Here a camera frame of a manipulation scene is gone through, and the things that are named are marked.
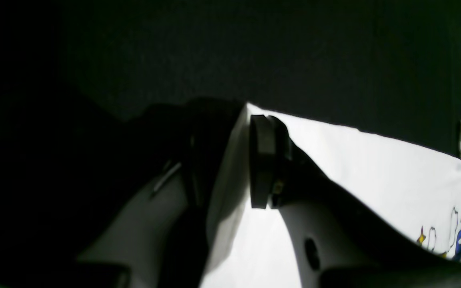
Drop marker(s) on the black table cloth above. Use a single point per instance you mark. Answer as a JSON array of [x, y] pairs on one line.
[[390, 67]]

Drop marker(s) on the white printed t-shirt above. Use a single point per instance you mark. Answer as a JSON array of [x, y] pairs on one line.
[[414, 189]]

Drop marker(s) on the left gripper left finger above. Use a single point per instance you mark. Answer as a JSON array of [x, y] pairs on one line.
[[165, 235]]

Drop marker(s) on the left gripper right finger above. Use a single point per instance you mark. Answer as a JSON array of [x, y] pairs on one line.
[[338, 241]]

